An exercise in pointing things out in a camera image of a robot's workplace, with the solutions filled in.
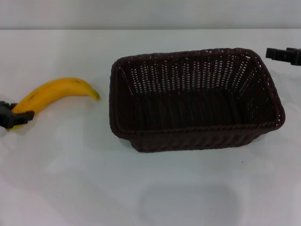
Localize yellow banana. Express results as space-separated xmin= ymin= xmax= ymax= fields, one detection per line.
xmin=10 ymin=77 xmax=101 ymax=130

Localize black woven plastic basket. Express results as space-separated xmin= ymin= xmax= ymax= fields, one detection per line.
xmin=109 ymin=48 xmax=286 ymax=153

